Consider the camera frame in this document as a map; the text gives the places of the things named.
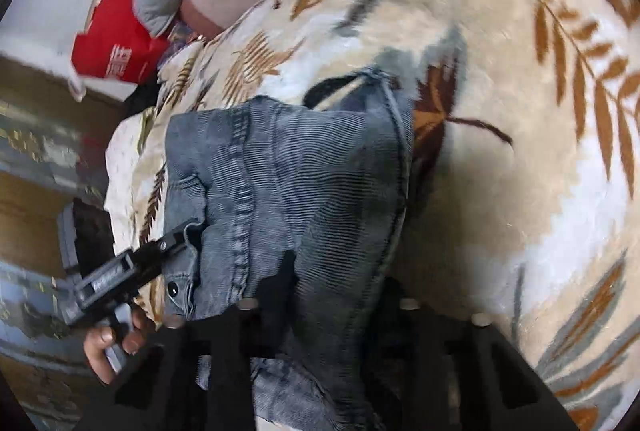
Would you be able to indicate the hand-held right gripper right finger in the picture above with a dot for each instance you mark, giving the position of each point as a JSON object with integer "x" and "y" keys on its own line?
{"x": 425, "y": 341}

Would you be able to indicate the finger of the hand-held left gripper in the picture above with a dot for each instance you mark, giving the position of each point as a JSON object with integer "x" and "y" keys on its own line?
{"x": 170, "y": 241}

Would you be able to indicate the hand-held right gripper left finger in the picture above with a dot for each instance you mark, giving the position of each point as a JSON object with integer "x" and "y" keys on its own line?
{"x": 270, "y": 311}

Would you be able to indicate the blue denim pants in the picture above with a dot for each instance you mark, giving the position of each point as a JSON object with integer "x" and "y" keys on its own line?
{"x": 310, "y": 191}

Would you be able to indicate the person's left hand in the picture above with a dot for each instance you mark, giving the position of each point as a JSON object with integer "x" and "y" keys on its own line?
{"x": 97, "y": 356}

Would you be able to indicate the red bag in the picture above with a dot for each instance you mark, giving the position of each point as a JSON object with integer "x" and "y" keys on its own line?
{"x": 115, "y": 46}

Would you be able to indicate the leaf printed cream blanket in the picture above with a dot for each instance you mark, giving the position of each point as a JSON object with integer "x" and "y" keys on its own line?
{"x": 500, "y": 61}

